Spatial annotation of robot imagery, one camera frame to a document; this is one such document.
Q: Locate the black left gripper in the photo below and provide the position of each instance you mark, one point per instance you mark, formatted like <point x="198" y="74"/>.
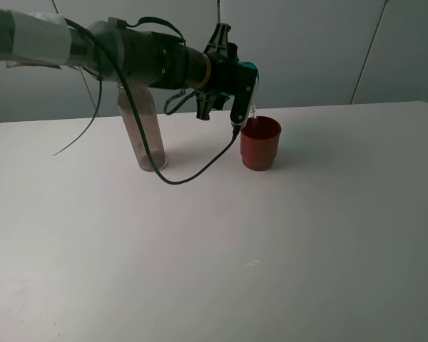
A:
<point x="219" y="51"/>

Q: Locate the teal translucent plastic cup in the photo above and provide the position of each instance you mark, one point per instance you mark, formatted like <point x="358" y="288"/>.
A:
<point x="239" y="79"/>

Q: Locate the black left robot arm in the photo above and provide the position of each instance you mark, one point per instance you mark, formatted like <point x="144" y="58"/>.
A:
<point x="113" y="50"/>

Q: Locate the red plastic cup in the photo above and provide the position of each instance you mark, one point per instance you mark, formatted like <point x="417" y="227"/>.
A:
<point x="259" y="141"/>

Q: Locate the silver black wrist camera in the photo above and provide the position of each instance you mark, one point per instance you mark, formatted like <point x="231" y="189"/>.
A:
<point x="246" y="96"/>

